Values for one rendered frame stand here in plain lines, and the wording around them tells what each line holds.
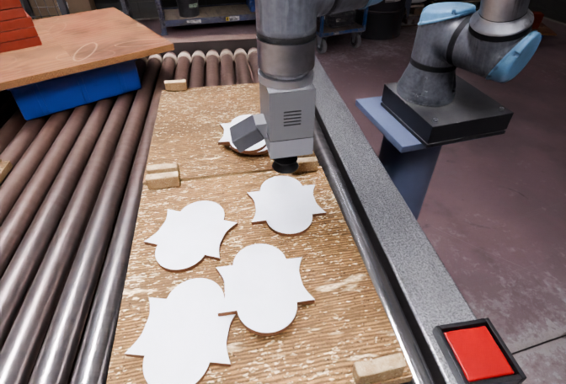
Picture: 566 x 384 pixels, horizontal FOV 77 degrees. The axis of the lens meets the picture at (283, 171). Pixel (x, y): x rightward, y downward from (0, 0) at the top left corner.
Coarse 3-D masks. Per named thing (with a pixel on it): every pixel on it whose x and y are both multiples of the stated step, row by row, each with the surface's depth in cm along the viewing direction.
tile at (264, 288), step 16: (240, 256) 53; (256, 256) 54; (272, 256) 54; (224, 272) 51; (240, 272) 51; (256, 272) 51; (272, 272) 51; (288, 272) 51; (240, 288) 49; (256, 288) 49; (272, 288) 49; (288, 288) 49; (304, 288) 49; (224, 304) 47; (240, 304) 47; (256, 304) 47; (272, 304) 47; (288, 304) 47; (240, 320) 45; (256, 320) 45; (272, 320) 45; (288, 320) 45
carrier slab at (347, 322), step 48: (144, 192) 66; (192, 192) 66; (240, 192) 66; (144, 240) 57; (240, 240) 57; (288, 240) 57; (336, 240) 57; (144, 288) 50; (336, 288) 50; (240, 336) 45; (288, 336) 45; (336, 336) 45; (384, 336) 45
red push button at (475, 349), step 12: (456, 336) 46; (468, 336) 46; (480, 336) 46; (456, 348) 45; (468, 348) 45; (480, 348) 45; (492, 348) 45; (468, 360) 43; (480, 360) 43; (492, 360) 43; (504, 360) 43; (468, 372) 42; (480, 372) 42; (492, 372) 42; (504, 372) 42
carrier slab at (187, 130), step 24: (168, 96) 97; (192, 96) 97; (216, 96) 97; (240, 96) 97; (168, 120) 87; (192, 120) 87; (216, 120) 87; (168, 144) 79; (192, 144) 79; (216, 144) 79; (192, 168) 72; (216, 168) 72; (240, 168) 72; (264, 168) 72
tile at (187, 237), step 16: (192, 208) 62; (208, 208) 62; (176, 224) 59; (192, 224) 59; (208, 224) 59; (224, 224) 59; (160, 240) 56; (176, 240) 56; (192, 240) 56; (208, 240) 56; (160, 256) 54; (176, 256) 54; (192, 256) 54; (208, 256) 54; (176, 272) 52
